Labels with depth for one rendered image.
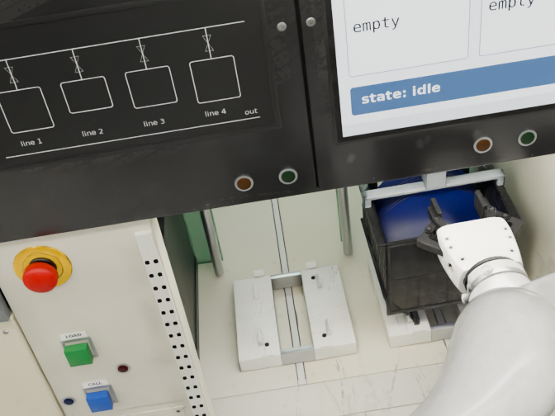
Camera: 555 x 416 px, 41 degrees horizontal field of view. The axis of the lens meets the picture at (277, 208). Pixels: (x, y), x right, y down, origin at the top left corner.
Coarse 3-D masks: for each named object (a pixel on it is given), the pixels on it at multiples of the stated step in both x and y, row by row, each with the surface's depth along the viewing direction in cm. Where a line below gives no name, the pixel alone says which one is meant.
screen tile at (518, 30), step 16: (496, 16) 74; (512, 16) 74; (528, 16) 74; (544, 16) 74; (480, 32) 74; (496, 32) 75; (512, 32) 75; (528, 32) 75; (544, 32) 75; (480, 48) 76; (496, 48) 76; (512, 48) 76; (528, 48) 76
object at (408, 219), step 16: (432, 192) 127; (448, 192) 127; (464, 192) 127; (400, 208) 128; (416, 208) 129; (448, 208) 130; (464, 208) 130; (384, 224) 130; (400, 224) 131; (416, 224) 131; (448, 224) 132
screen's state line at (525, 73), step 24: (456, 72) 77; (480, 72) 77; (504, 72) 78; (528, 72) 78; (552, 72) 78; (360, 96) 78; (384, 96) 78; (408, 96) 78; (432, 96) 79; (456, 96) 79
